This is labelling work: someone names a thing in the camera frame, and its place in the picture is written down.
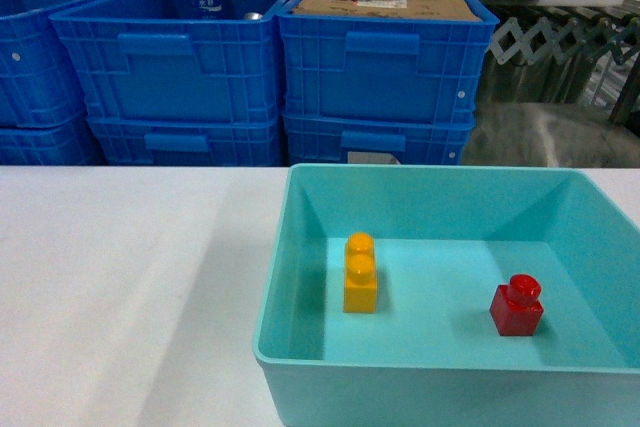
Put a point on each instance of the red one-stud toy block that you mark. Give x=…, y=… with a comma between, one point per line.
x=515, y=308

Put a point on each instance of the yellow two-stud toy block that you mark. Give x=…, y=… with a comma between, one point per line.
x=360, y=274

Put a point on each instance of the bottom right blue crate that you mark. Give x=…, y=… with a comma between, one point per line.
x=316, y=139

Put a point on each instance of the blue crate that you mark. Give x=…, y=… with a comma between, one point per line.
x=153, y=60
x=316, y=139
x=68, y=144
x=164, y=143
x=380, y=68
x=39, y=85

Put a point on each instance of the teal plastic bin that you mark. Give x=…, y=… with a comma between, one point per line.
x=430, y=354

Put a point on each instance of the top right blue crate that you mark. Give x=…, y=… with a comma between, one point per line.
x=380, y=68

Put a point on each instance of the bottom middle blue crate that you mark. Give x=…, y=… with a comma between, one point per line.
x=164, y=143

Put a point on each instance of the brown cardboard sheet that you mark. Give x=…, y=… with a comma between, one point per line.
x=400, y=4

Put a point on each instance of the top middle blue crate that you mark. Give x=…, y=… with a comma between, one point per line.
x=153, y=60

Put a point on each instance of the bottom left blue crate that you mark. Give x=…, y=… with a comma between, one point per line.
x=68, y=144

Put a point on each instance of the top left blue crate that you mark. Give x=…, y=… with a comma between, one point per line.
x=39, y=85

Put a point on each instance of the grey scissor conveyor frame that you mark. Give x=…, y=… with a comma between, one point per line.
x=531, y=41

